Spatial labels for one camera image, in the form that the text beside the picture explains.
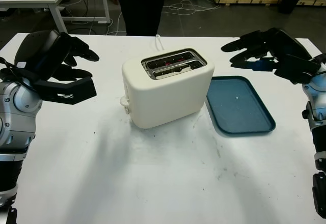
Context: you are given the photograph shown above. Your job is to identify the white two-slot toaster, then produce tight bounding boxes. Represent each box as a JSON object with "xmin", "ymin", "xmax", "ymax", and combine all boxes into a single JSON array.
[{"xmin": 121, "ymin": 48, "xmax": 215, "ymax": 129}]

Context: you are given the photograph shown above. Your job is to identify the blue plastic tray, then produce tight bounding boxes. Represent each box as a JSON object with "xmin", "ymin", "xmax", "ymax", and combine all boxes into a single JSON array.
[{"xmin": 206, "ymin": 75, "xmax": 277, "ymax": 135}]

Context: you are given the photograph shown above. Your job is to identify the person in cream jacket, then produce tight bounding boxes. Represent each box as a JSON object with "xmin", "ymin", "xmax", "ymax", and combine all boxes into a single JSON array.
[{"xmin": 104, "ymin": 0, "xmax": 191, "ymax": 36}]

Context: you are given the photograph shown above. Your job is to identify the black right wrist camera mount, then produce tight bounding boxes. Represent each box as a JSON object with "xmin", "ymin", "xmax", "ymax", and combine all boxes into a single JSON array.
[{"xmin": 273, "ymin": 53, "xmax": 322, "ymax": 85}]

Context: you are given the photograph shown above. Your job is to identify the white toaster power cord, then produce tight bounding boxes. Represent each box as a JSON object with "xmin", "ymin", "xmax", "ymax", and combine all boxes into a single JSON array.
[{"xmin": 154, "ymin": 34, "xmax": 165, "ymax": 52}]

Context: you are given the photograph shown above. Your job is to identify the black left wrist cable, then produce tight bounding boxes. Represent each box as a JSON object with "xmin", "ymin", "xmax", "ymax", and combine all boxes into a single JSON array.
[{"xmin": 0, "ymin": 56, "xmax": 34, "ymax": 88}]

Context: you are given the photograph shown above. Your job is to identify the white floor cables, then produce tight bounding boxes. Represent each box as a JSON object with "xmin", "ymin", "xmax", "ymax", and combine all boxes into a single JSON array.
[{"xmin": 106, "ymin": 0, "xmax": 223, "ymax": 35}]

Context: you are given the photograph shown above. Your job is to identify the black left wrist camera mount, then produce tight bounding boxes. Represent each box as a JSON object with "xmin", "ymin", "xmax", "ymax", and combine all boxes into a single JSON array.
[{"xmin": 32, "ymin": 76, "xmax": 97, "ymax": 105}]

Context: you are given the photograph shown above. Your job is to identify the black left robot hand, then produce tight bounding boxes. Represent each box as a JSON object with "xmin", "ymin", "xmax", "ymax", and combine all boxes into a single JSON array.
[{"xmin": 14, "ymin": 29, "xmax": 100, "ymax": 82}]

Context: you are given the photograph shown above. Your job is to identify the black waste bin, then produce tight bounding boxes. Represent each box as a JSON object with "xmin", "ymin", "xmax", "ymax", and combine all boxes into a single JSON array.
[{"xmin": 278, "ymin": 0, "xmax": 304, "ymax": 14}]

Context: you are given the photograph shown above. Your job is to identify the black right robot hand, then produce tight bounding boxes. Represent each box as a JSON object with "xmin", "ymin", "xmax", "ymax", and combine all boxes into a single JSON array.
[{"xmin": 221, "ymin": 27, "xmax": 313, "ymax": 71}]

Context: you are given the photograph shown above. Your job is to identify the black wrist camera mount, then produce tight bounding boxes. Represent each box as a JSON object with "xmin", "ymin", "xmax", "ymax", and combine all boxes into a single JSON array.
[
  {"xmin": 273, "ymin": 53, "xmax": 322, "ymax": 85},
  {"xmin": 32, "ymin": 76, "xmax": 97, "ymax": 105}
]

